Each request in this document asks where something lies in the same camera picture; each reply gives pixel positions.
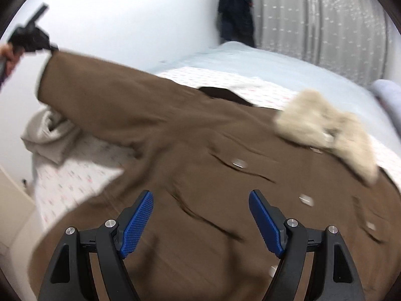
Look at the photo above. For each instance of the grey patterned curtain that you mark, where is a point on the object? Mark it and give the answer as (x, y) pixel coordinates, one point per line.
(313, 15)

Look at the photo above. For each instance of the lavender pillow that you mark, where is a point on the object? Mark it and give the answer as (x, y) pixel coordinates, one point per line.
(388, 95)

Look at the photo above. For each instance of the person's left hand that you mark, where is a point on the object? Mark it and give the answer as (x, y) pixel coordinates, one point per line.
(11, 58)

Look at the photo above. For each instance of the light blue bed cover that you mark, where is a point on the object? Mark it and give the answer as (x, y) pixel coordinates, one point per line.
(282, 65)

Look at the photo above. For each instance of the dark hanging coat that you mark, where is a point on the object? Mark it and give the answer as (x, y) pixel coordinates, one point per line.
(235, 12)

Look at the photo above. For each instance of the beige folded garment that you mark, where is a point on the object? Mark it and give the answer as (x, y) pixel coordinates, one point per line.
(47, 134)

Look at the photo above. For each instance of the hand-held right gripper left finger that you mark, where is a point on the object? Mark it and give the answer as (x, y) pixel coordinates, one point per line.
(137, 222)

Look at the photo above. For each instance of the brown coat with fur collar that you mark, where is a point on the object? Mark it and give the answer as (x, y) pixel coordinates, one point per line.
(203, 178)

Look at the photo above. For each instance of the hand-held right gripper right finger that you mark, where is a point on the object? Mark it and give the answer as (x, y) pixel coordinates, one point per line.
(266, 222)

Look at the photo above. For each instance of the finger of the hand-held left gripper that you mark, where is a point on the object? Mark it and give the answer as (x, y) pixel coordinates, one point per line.
(53, 48)
(40, 14)

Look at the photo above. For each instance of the beige bedside cabinet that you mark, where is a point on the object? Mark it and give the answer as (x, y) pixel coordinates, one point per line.
(15, 219)

